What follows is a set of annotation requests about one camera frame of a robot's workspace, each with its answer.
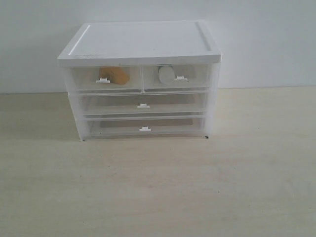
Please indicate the yellow cheese wedge sponge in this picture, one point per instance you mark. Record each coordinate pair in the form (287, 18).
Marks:
(114, 75)

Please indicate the white plastic drawer cabinet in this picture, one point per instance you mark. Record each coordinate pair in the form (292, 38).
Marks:
(138, 44)

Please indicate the white pill bottle blue label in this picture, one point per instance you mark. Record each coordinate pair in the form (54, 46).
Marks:
(166, 74)

